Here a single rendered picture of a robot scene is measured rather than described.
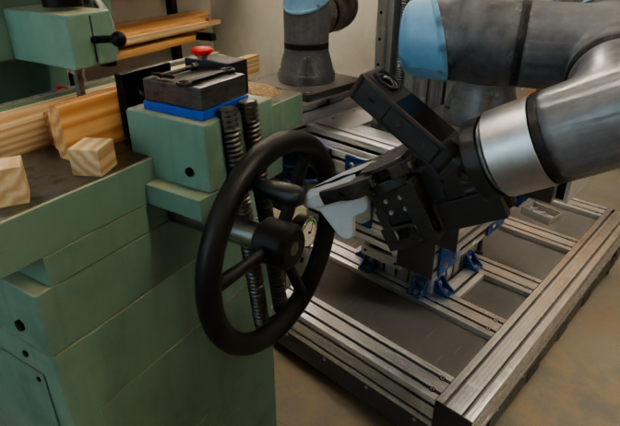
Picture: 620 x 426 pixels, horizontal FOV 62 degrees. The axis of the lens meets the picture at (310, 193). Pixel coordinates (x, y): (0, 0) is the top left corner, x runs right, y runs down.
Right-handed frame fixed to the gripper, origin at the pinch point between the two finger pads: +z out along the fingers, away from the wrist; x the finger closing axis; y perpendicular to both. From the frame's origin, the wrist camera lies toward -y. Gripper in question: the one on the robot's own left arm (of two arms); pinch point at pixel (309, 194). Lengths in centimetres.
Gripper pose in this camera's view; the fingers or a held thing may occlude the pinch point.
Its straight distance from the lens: 56.0
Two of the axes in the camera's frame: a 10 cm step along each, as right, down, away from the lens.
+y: 4.4, 8.8, 1.6
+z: -7.3, 2.5, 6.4
